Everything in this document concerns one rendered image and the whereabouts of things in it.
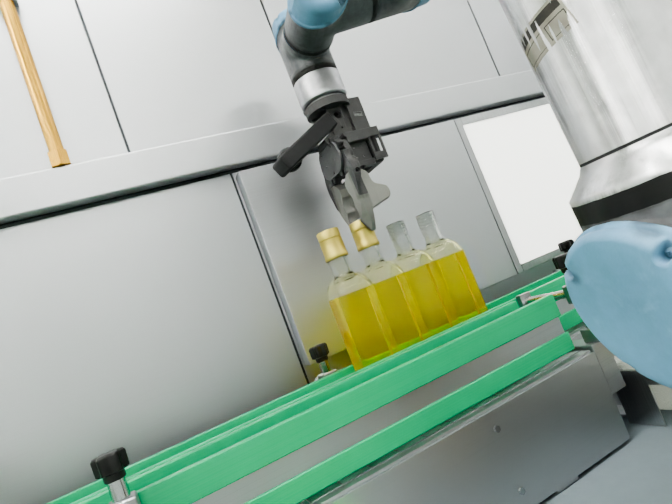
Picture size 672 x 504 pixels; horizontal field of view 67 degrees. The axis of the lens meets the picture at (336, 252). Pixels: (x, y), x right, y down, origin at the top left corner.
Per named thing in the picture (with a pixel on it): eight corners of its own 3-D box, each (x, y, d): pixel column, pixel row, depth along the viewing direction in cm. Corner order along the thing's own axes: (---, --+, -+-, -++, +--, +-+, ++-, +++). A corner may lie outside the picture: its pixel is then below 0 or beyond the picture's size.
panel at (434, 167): (637, 220, 121) (581, 92, 124) (649, 217, 119) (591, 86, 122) (304, 365, 84) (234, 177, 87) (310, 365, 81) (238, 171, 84)
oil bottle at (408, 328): (432, 389, 78) (381, 261, 80) (453, 390, 73) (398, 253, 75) (403, 405, 76) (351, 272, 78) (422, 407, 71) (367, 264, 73)
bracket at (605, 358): (574, 383, 77) (556, 339, 78) (629, 384, 69) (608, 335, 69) (558, 392, 76) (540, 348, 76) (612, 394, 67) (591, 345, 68)
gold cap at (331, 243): (321, 265, 74) (311, 237, 75) (340, 258, 76) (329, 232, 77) (334, 258, 71) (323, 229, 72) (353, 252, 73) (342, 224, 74)
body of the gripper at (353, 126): (391, 159, 77) (362, 88, 78) (343, 172, 74) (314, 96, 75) (369, 177, 84) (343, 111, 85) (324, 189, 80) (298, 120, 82)
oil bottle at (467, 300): (487, 361, 83) (438, 240, 85) (510, 360, 78) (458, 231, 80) (461, 374, 81) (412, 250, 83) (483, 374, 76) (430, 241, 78)
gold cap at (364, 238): (373, 247, 79) (363, 221, 79) (384, 241, 76) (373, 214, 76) (354, 254, 78) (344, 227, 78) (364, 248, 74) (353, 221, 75)
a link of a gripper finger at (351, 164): (372, 187, 73) (346, 136, 75) (363, 190, 72) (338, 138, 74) (360, 202, 77) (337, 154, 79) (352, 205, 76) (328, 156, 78)
